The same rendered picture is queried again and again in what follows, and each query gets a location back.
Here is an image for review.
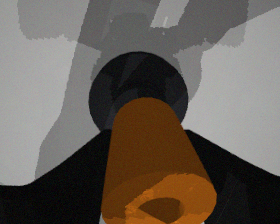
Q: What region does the orange knob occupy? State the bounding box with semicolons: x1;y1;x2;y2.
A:
101;97;217;224

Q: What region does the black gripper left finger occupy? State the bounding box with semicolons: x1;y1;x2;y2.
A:
0;129;112;224

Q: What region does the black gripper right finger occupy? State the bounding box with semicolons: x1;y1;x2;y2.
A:
184;129;280;224

